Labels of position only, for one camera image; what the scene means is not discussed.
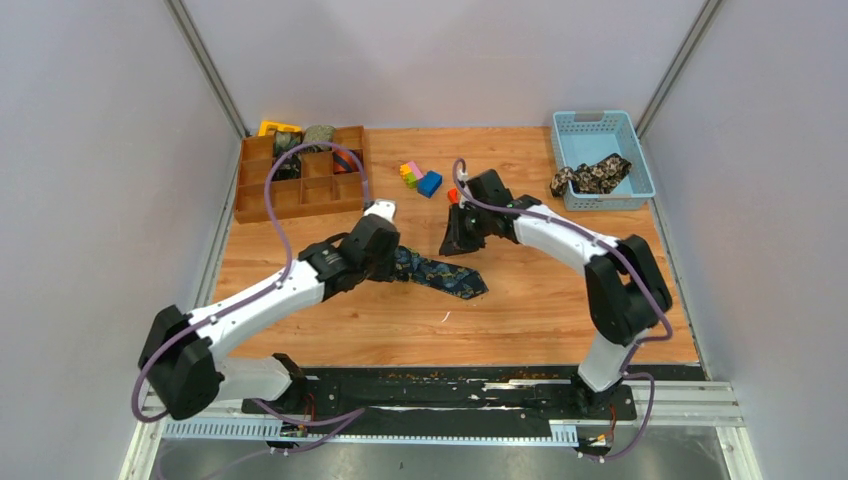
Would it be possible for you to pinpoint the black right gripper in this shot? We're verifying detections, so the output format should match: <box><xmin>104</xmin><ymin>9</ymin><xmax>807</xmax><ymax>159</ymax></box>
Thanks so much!
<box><xmin>439</xmin><ymin>203</ymin><xmax>492</xmax><ymax>257</ymax></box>

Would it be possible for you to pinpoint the blue patterned necktie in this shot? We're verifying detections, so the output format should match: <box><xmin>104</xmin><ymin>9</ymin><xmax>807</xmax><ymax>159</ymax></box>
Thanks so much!
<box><xmin>390</xmin><ymin>246</ymin><xmax>489</xmax><ymax>300</ymax></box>

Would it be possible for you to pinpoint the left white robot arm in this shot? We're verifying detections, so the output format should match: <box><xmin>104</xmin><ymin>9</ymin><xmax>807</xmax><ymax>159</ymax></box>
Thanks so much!
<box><xmin>138</xmin><ymin>201</ymin><xmax>400</xmax><ymax>420</ymax></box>

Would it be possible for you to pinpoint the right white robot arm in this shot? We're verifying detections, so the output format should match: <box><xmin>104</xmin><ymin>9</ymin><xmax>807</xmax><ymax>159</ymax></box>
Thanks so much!
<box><xmin>440</xmin><ymin>162</ymin><xmax>672</xmax><ymax>418</ymax></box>

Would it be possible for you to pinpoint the blue toy block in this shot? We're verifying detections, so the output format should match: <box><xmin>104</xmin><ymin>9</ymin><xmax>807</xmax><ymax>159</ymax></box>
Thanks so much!
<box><xmin>417</xmin><ymin>170</ymin><xmax>443</xmax><ymax>198</ymax></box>

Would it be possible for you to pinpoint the green toy block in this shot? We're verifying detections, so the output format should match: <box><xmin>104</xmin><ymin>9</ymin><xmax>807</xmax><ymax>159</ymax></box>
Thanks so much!
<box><xmin>404</xmin><ymin>173</ymin><xmax>418</xmax><ymax>189</ymax></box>

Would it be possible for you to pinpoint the pink toy block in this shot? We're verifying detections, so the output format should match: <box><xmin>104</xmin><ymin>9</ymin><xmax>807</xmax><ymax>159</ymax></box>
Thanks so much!
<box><xmin>406</xmin><ymin>161</ymin><xmax>423</xmax><ymax>180</ymax></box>

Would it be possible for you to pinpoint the rolled orange striped tie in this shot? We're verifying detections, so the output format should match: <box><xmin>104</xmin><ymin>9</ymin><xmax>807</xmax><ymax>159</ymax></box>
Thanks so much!
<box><xmin>332</xmin><ymin>149</ymin><xmax>362</xmax><ymax>175</ymax></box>

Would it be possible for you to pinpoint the wooden compartment tray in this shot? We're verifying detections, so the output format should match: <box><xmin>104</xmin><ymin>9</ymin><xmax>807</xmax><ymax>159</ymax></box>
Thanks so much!
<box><xmin>234</xmin><ymin>125</ymin><xmax>375</xmax><ymax>223</ymax></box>

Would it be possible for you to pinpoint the rolled camouflage tie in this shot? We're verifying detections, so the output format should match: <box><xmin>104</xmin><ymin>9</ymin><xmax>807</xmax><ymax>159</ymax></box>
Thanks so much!
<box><xmin>272</xmin><ymin>153</ymin><xmax>302</xmax><ymax>182</ymax></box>

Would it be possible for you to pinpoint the rolled olive tie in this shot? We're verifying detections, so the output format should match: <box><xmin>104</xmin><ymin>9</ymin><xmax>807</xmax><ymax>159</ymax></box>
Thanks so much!
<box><xmin>302</xmin><ymin>124</ymin><xmax>336</xmax><ymax>153</ymax></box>

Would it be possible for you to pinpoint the rolled dark green tie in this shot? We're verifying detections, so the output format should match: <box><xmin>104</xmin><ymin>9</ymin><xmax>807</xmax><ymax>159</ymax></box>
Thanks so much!
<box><xmin>273</xmin><ymin>130</ymin><xmax>303</xmax><ymax>158</ymax></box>

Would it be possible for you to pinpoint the brown floral necktie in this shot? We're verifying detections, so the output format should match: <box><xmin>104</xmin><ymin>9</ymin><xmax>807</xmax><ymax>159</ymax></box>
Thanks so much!
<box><xmin>549</xmin><ymin>153</ymin><xmax>632</xmax><ymax>197</ymax></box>

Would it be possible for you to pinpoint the light blue plastic basket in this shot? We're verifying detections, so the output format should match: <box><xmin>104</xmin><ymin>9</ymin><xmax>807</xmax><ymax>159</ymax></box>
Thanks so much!
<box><xmin>550</xmin><ymin>110</ymin><xmax>656</xmax><ymax>211</ymax></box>

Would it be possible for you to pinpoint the yellow plastic object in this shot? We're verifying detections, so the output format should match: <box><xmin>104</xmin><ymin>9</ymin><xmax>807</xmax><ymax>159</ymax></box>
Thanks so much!
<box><xmin>257</xmin><ymin>120</ymin><xmax>302</xmax><ymax>136</ymax></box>

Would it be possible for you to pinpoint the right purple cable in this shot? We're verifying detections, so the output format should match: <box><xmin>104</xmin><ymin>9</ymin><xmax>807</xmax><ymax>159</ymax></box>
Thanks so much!
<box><xmin>452</xmin><ymin>157</ymin><xmax>675</xmax><ymax>463</ymax></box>

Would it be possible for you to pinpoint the purple cable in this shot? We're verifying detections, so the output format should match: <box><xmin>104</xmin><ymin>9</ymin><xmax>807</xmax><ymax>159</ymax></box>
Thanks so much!
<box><xmin>452</xmin><ymin>157</ymin><xmax>675</xmax><ymax>463</ymax></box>
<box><xmin>130</xmin><ymin>140</ymin><xmax>372</xmax><ymax>425</ymax></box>

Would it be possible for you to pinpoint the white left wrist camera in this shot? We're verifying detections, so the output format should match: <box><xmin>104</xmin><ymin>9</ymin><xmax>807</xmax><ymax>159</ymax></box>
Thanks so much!
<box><xmin>363</xmin><ymin>199</ymin><xmax>397</xmax><ymax>223</ymax></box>

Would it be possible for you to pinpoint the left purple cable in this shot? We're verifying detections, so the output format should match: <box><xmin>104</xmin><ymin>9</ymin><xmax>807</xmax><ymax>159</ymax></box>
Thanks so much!
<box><xmin>130</xmin><ymin>140</ymin><xmax>372</xmax><ymax>425</ymax></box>

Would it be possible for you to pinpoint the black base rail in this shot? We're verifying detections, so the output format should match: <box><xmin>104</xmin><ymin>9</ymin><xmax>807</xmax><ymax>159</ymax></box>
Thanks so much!
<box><xmin>267</xmin><ymin>365</ymin><xmax>637</xmax><ymax>438</ymax></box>

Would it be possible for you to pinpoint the white slotted cable duct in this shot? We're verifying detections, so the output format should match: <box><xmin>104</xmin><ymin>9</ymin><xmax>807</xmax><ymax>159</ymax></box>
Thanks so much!
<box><xmin>160</xmin><ymin>415</ymin><xmax>579</xmax><ymax>448</ymax></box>

